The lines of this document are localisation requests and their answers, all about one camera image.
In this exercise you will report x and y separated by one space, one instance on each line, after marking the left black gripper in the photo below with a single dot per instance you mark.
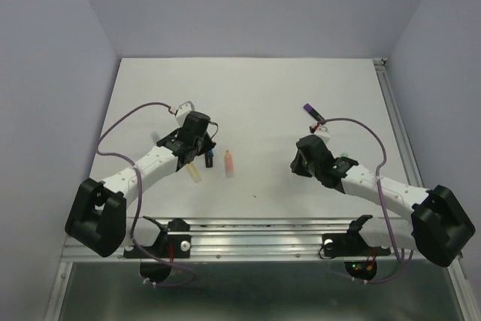
208 144

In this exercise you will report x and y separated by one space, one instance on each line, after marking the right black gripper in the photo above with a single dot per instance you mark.
296 165

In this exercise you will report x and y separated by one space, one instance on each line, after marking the blue cap black highlighter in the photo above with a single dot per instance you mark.
208 157

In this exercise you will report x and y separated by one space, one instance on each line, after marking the yellow clear highlighter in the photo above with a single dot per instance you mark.
193 173

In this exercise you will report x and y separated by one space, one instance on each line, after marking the peach clear highlighter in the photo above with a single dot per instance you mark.
229 164

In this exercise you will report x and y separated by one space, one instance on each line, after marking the mint green clear highlighter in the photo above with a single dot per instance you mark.
154 136

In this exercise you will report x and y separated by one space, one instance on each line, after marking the purple cap black highlighter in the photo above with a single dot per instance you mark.
314 113

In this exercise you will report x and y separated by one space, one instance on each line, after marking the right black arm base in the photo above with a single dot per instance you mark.
351 244

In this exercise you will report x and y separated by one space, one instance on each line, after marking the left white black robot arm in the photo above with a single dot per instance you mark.
98 216

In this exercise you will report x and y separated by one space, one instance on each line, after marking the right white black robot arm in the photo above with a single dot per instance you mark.
429 221

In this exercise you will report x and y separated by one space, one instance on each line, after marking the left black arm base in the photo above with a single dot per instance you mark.
158 244

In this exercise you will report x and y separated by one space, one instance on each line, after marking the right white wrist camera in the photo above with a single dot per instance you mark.
320 131

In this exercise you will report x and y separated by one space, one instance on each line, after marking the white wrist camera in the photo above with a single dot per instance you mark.
181 112
320 131

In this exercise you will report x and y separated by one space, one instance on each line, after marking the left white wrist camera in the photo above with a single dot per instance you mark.
181 112

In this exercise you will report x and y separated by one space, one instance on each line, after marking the aluminium front rail frame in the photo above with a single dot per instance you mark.
249 240

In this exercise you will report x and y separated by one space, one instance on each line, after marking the aluminium right side rail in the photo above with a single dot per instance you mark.
404 146

